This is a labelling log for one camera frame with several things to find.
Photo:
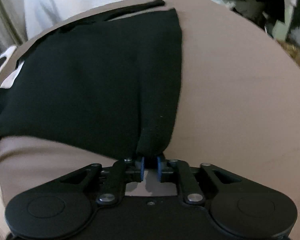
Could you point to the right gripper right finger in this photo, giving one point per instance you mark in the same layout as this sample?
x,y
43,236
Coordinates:
x,y
238,206

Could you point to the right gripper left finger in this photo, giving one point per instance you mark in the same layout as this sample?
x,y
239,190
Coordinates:
x,y
64,206

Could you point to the folded white black clothes stack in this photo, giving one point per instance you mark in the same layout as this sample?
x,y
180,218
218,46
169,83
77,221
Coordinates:
x,y
9,68

